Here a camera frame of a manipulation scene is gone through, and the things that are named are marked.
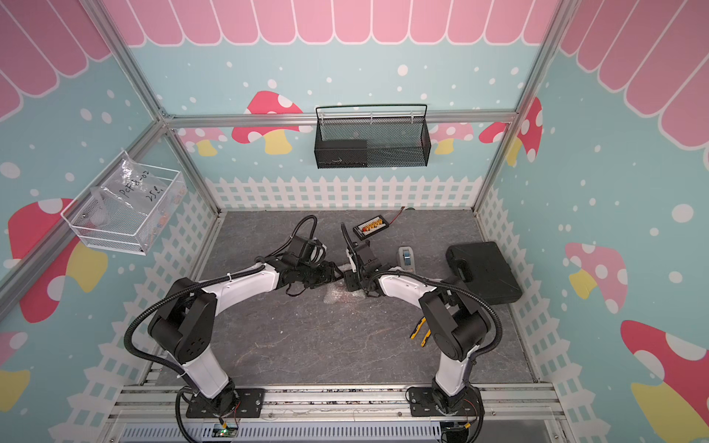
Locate red black charger cable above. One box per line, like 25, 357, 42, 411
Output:
384, 207, 417, 228

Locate black box in basket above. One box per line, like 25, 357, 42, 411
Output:
315, 140, 369, 169

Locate black mesh wall basket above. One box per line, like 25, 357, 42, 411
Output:
315, 103, 432, 168

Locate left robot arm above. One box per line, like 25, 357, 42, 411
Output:
124, 215, 343, 416

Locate black plastic tool case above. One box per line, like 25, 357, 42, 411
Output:
445, 242, 523, 306

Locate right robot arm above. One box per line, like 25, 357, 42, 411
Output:
341, 223, 503, 416

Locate clear bubble wrap sheet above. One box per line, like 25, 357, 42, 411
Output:
323, 279, 366, 305

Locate yellow blue pliers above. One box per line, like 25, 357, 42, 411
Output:
409, 317, 432, 348

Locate clear plastic labelled bag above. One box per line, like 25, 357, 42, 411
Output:
90, 152, 186, 253

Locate white wire wall basket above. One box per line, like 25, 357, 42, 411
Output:
61, 151, 188, 256

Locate white ribbed cable duct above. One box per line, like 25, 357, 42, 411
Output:
118, 422, 444, 443

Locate black battery charger board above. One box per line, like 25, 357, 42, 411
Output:
353, 215, 390, 240

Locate white blue tape dispenser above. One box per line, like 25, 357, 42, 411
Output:
397, 245, 415, 273

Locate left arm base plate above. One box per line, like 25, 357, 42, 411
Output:
186, 388, 266, 419

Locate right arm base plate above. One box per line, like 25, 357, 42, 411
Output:
405, 386, 485, 418

